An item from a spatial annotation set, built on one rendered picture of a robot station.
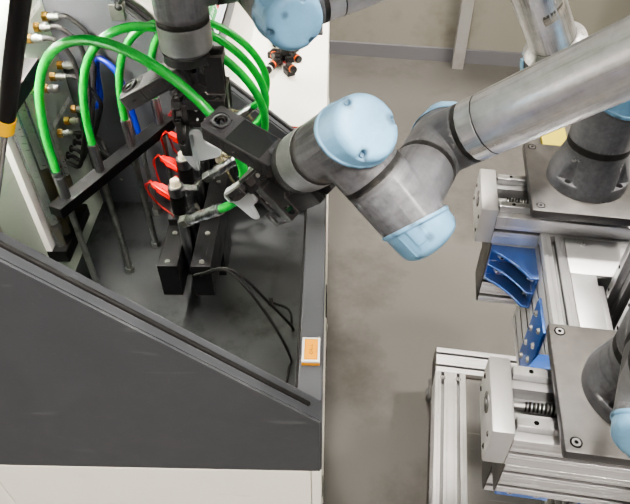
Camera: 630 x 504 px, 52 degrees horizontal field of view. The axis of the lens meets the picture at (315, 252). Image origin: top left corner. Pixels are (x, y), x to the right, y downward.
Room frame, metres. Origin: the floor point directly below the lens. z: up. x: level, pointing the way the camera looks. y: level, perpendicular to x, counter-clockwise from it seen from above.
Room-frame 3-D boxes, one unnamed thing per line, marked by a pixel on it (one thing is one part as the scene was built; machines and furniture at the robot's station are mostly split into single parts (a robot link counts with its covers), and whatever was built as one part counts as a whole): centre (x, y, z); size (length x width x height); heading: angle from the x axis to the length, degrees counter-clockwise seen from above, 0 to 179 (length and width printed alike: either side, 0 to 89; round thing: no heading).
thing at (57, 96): (1.13, 0.50, 1.20); 0.13 x 0.03 x 0.31; 178
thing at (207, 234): (1.00, 0.24, 0.91); 0.34 x 0.10 x 0.15; 178
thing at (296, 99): (1.57, 0.07, 0.96); 0.70 x 0.22 x 0.03; 178
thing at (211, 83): (0.86, 0.17, 1.33); 0.09 x 0.08 x 0.12; 88
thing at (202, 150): (0.84, 0.18, 1.22); 0.06 x 0.03 x 0.09; 88
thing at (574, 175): (1.00, -0.54, 1.09); 0.15 x 0.15 x 0.10
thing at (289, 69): (1.61, 0.07, 1.01); 0.23 x 0.11 x 0.06; 178
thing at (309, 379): (0.87, 0.00, 0.87); 0.62 x 0.04 x 0.16; 178
